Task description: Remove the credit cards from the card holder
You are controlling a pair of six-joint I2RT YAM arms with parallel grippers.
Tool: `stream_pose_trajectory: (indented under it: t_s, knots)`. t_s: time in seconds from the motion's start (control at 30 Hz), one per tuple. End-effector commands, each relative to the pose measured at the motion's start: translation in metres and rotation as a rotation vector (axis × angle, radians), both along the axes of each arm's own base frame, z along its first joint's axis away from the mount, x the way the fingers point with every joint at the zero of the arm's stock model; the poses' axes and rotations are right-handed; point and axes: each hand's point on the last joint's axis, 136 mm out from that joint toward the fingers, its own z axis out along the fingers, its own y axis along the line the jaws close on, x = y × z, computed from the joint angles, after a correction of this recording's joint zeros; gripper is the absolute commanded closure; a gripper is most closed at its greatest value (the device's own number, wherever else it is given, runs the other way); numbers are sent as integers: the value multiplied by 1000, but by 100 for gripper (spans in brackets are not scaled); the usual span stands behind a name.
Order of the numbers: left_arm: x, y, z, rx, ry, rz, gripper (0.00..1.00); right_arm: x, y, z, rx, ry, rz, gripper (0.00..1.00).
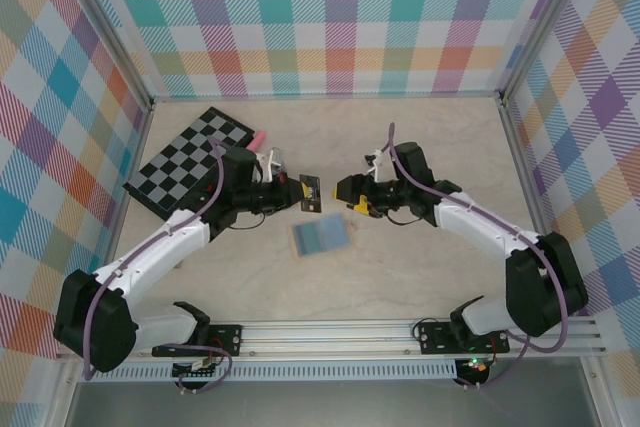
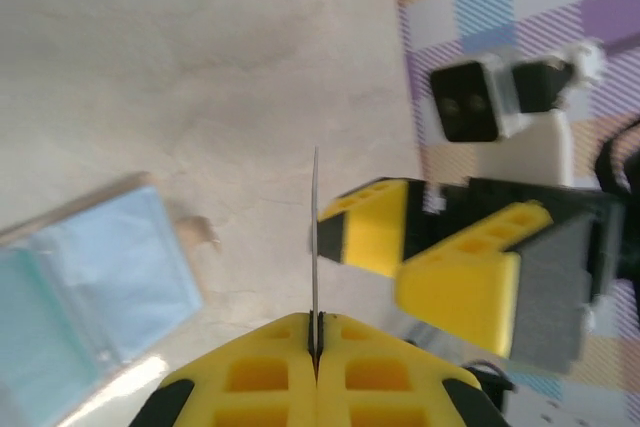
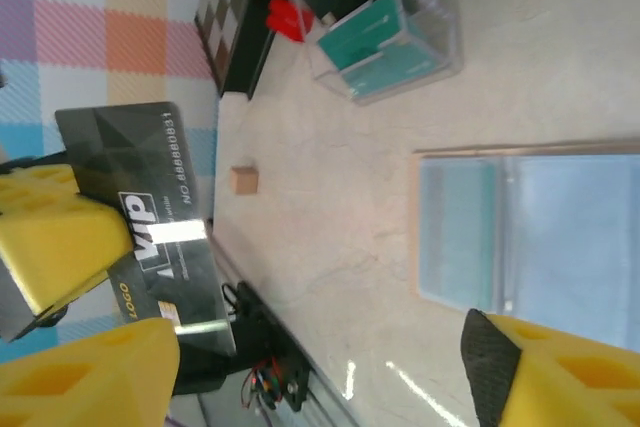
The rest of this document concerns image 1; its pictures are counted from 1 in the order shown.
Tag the black credit card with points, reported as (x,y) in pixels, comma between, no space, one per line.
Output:
(312,194)

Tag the beige card holder blue sleeves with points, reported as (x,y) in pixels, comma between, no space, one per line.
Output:
(322,237)

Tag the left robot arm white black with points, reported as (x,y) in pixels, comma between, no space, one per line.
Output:
(150,257)

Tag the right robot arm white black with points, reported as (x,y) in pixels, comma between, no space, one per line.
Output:
(480,222)

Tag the pink plastic object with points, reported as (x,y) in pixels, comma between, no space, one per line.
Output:
(258,139)

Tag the black grey chessboard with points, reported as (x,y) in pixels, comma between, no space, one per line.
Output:
(185,167)

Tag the small circuit board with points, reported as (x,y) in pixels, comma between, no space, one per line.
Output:
(197,369)

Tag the circuit board with lit leds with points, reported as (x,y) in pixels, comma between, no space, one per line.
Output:
(475,364)

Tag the aluminium frame crossbar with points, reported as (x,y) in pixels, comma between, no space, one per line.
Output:
(325,96)

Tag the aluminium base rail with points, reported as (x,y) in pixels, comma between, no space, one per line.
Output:
(330,337)

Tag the aluminium frame post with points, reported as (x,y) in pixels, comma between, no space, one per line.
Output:
(547,22)
(107,29)

